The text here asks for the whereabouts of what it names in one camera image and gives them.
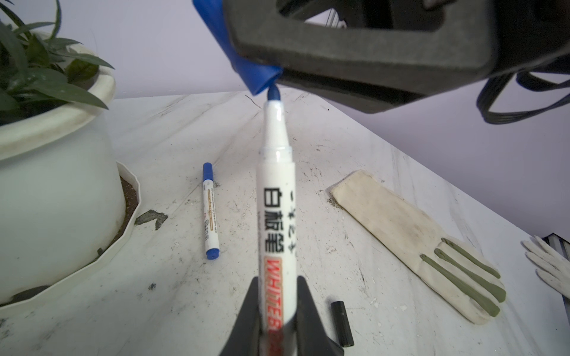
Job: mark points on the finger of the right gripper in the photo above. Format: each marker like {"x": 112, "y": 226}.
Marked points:
{"x": 424, "y": 47}
{"x": 366, "y": 98}

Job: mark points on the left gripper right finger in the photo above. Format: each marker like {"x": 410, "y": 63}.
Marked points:
{"x": 311, "y": 336}

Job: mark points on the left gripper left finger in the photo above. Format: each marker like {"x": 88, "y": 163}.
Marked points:
{"x": 244, "y": 337}

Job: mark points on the white marker pen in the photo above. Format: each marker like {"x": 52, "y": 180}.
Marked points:
{"x": 212, "y": 244}
{"x": 277, "y": 241}

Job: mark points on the black pen cap left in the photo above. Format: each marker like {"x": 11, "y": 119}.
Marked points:
{"x": 342, "y": 324}

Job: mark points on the beige green-fingered glove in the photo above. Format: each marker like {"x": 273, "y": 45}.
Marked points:
{"x": 455, "y": 270}

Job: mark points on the potted green plant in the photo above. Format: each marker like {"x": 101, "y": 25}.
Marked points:
{"x": 62, "y": 200}

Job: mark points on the white cotton glove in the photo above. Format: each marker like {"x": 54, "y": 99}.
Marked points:
{"x": 552, "y": 267}

